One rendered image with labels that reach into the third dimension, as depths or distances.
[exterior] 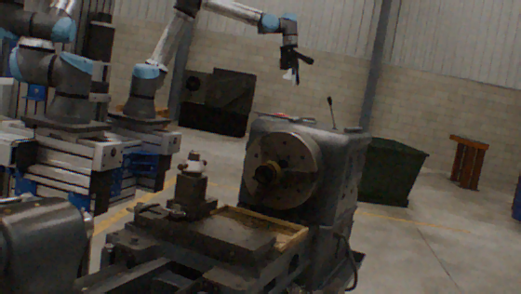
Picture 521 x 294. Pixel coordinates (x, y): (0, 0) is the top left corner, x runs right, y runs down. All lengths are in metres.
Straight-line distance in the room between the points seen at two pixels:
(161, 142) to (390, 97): 10.20
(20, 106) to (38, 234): 1.28
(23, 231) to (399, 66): 11.48
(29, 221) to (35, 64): 0.97
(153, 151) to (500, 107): 11.27
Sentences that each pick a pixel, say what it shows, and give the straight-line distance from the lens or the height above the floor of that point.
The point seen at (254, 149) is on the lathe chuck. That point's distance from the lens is 1.88.
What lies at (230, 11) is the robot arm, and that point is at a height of 1.69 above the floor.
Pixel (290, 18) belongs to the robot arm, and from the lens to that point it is 2.25.
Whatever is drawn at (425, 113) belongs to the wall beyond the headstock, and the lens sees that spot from 12.15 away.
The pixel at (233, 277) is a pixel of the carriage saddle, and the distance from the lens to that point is 1.26.
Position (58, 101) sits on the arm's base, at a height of 1.23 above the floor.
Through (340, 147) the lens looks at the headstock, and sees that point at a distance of 1.93.
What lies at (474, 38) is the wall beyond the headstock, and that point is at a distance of 12.58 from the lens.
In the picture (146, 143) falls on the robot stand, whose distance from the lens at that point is 2.11.
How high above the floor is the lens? 1.42
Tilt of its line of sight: 6 degrees down
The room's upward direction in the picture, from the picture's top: 11 degrees clockwise
